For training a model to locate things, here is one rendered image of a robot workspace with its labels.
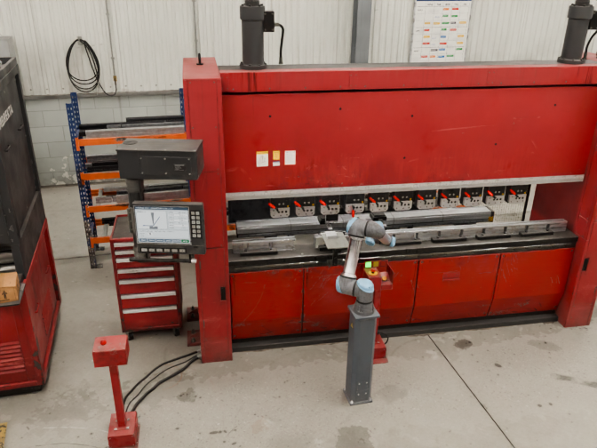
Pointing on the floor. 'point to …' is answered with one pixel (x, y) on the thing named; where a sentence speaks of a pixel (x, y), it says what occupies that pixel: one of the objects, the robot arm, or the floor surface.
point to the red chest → (145, 285)
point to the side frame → (569, 191)
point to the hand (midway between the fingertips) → (350, 229)
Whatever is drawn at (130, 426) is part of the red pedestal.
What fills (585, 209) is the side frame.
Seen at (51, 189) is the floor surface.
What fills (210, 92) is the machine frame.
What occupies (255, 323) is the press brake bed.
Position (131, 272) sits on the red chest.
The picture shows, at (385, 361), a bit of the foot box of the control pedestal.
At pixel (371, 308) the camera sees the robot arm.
